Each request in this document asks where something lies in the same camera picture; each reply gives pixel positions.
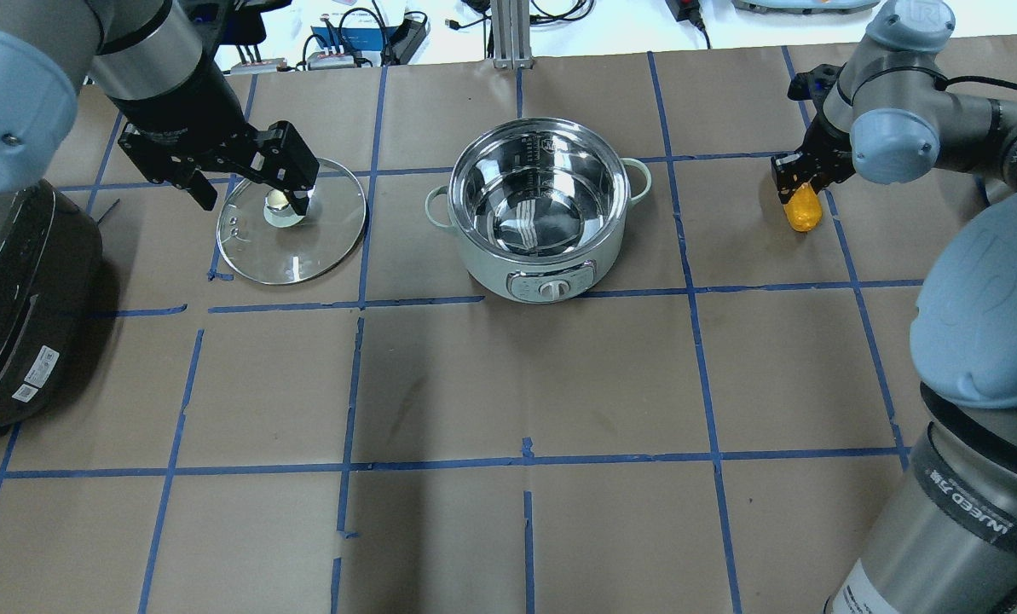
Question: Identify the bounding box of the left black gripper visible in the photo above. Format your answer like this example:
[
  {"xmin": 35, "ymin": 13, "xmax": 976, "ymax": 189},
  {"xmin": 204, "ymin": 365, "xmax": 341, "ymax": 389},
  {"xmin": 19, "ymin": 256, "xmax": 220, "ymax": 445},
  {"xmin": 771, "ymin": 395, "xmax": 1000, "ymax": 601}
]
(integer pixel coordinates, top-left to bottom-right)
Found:
[{"xmin": 118, "ymin": 120, "xmax": 320, "ymax": 214}]

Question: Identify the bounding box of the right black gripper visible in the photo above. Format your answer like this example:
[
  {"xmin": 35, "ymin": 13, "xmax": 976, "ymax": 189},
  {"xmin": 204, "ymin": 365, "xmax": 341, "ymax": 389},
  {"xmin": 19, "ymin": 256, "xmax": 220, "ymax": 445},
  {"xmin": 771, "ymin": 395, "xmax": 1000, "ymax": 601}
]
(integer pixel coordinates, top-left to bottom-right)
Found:
[{"xmin": 771, "ymin": 65, "xmax": 855, "ymax": 205}]

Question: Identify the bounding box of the yellow corn cob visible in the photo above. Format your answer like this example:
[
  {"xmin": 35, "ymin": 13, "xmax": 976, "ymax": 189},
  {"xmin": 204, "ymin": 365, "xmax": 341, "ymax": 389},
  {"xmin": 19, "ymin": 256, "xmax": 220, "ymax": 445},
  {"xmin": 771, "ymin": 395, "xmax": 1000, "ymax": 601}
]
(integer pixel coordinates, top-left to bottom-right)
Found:
[{"xmin": 783, "ymin": 182, "xmax": 823, "ymax": 233}]

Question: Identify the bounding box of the glass pot lid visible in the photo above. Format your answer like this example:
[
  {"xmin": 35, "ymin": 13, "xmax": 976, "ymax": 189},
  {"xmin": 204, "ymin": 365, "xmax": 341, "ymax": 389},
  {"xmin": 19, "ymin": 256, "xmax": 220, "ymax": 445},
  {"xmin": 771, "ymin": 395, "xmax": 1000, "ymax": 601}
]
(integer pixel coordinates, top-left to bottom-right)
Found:
[{"xmin": 216, "ymin": 159, "xmax": 368, "ymax": 285}]

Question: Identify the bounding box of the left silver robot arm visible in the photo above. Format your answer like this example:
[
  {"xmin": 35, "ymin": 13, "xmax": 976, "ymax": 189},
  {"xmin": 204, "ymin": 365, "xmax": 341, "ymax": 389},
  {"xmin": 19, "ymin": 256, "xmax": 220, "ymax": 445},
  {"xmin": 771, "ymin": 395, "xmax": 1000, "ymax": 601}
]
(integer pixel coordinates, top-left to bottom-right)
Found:
[{"xmin": 0, "ymin": 1, "xmax": 320, "ymax": 214}]

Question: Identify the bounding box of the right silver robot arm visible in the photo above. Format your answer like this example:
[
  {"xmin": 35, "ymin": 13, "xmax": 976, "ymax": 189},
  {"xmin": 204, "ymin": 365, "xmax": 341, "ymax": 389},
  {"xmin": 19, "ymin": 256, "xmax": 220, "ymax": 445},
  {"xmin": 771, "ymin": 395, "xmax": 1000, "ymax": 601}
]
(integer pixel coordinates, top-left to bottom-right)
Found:
[{"xmin": 771, "ymin": 1, "xmax": 1017, "ymax": 613}]

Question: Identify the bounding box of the pale green electric pot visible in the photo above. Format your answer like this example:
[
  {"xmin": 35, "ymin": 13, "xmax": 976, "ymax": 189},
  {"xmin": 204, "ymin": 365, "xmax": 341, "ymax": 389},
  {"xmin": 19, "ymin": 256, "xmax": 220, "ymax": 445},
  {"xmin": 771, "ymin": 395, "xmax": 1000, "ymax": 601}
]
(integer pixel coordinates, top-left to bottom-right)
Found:
[{"xmin": 424, "ymin": 117, "xmax": 653, "ymax": 304}]

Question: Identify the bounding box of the orange usb hub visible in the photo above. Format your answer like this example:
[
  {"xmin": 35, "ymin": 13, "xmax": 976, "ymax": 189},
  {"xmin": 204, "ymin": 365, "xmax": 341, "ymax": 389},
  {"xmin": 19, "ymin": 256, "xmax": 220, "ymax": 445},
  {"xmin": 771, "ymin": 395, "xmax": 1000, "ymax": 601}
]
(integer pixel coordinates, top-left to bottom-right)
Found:
[
  {"xmin": 303, "ymin": 50, "xmax": 367, "ymax": 71},
  {"xmin": 228, "ymin": 58, "xmax": 290, "ymax": 75}
]

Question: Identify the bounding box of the blue box on desk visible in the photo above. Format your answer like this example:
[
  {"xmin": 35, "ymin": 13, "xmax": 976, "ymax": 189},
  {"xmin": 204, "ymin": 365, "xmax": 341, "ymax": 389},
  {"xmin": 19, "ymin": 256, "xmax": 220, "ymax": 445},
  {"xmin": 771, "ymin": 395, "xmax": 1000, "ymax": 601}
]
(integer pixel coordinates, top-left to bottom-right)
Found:
[{"xmin": 312, "ymin": 22, "xmax": 396, "ymax": 52}]

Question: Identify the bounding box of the black rice cooker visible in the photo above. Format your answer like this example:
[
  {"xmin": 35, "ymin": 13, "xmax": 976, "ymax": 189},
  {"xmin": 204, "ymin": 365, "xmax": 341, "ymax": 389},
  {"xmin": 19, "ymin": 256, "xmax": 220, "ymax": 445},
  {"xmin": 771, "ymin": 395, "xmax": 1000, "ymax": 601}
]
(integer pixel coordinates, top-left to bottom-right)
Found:
[{"xmin": 0, "ymin": 180, "xmax": 102, "ymax": 436}]

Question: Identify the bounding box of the aluminium frame post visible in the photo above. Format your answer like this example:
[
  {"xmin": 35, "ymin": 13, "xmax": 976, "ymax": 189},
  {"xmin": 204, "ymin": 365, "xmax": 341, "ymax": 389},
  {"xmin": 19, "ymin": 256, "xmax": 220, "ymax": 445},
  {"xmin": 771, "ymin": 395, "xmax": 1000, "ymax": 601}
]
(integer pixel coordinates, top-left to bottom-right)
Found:
[{"xmin": 491, "ymin": 0, "xmax": 535, "ymax": 70}]

